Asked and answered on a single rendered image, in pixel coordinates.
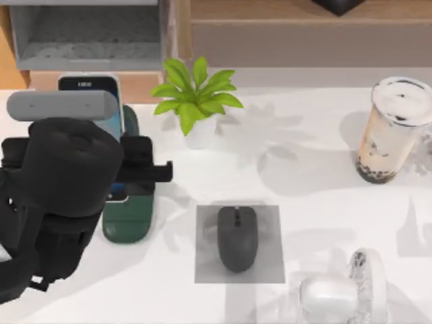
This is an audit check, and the dark green phone stand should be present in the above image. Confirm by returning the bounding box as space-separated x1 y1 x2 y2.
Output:
101 104 157 244

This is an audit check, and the green plant in white pot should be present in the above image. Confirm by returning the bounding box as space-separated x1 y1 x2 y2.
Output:
150 56 245 150

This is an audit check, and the black smartphone with white rim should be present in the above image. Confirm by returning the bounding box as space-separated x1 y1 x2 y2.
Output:
57 74 130 205

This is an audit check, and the pale wooden drawer front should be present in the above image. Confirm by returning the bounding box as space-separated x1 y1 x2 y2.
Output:
28 70 160 104

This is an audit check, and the dark grey computer mouse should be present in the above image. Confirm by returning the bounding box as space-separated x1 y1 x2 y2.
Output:
216 205 260 274

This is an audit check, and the grey pierced drawer inside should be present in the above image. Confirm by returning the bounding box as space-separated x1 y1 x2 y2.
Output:
7 0 167 72

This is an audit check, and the grey square mouse pad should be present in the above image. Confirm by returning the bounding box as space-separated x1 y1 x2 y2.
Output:
194 204 286 285

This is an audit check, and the wooden cupboard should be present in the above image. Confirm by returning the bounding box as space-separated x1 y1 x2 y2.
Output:
170 0 432 69

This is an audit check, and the bubble tea cup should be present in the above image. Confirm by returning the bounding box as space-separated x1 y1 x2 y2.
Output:
354 76 432 185

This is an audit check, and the black object on cupboard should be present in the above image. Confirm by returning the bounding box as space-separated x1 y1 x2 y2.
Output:
310 0 367 18

